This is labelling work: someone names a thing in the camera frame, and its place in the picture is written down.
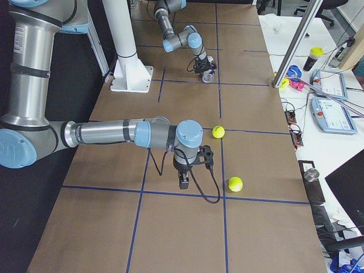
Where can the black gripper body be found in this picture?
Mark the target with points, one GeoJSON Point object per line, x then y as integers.
{"type": "Point", "coordinates": [180, 167]}
{"type": "Point", "coordinates": [202, 65]}

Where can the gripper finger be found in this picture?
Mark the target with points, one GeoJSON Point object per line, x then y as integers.
{"type": "Point", "coordinates": [213, 66]}
{"type": "Point", "coordinates": [186, 180]}
{"type": "Point", "coordinates": [199, 72]}
{"type": "Point", "coordinates": [181, 179]}

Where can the clear tennis ball can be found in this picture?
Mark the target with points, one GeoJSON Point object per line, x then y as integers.
{"type": "Point", "coordinates": [207, 76]}

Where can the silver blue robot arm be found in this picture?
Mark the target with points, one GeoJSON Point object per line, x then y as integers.
{"type": "Point", "coordinates": [172, 41]}
{"type": "Point", "coordinates": [27, 136]}

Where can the spare tennis ball on desk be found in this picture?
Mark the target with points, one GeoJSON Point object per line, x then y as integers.
{"type": "Point", "coordinates": [284, 83]}

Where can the dark bottle yellow lid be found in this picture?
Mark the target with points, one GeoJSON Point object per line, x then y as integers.
{"type": "Point", "coordinates": [314, 54]}

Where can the upper teach pendant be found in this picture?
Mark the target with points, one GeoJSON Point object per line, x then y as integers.
{"type": "Point", "coordinates": [332, 83]}

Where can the teach pendant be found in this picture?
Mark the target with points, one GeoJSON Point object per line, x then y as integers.
{"type": "Point", "coordinates": [332, 83]}
{"type": "Point", "coordinates": [331, 117]}

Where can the long grabber stick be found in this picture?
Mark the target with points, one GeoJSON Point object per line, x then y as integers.
{"type": "Point", "coordinates": [329, 96]}

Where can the small metal cup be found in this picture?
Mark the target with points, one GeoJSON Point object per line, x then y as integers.
{"type": "Point", "coordinates": [311, 175]}

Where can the lower teach pendant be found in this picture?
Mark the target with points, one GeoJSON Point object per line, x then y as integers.
{"type": "Point", "coordinates": [331, 117]}

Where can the black monitor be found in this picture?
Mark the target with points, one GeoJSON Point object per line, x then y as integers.
{"type": "Point", "coordinates": [346, 183]}

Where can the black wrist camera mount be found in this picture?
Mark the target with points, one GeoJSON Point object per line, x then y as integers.
{"type": "Point", "coordinates": [204, 156]}

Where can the white camera post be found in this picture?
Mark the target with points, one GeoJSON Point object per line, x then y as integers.
{"type": "Point", "coordinates": [130, 74]}

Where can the aluminium frame post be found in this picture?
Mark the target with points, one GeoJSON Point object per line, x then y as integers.
{"type": "Point", "coordinates": [303, 26]}

